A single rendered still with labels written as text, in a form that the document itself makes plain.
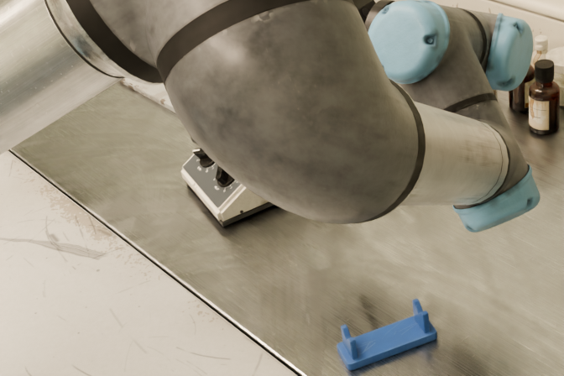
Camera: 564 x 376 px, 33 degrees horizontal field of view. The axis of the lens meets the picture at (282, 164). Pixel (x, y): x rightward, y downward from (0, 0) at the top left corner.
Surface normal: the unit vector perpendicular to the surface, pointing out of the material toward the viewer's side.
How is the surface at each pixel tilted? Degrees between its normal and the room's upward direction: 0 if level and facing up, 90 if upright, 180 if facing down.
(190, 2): 57
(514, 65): 90
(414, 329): 0
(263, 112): 80
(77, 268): 0
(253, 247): 0
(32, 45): 72
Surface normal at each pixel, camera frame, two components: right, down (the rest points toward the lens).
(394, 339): -0.15, -0.82
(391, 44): -0.59, 0.04
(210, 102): -0.54, 0.41
